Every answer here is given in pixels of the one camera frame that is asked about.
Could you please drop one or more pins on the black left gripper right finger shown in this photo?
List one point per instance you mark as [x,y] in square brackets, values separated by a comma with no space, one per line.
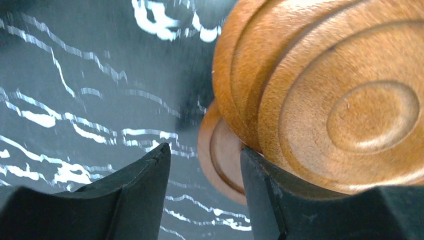
[284,207]

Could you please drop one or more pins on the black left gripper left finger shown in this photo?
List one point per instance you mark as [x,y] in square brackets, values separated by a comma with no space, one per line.
[125,205]

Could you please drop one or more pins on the brown wooden coaster stack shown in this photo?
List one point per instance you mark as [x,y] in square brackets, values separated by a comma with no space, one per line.
[331,91]

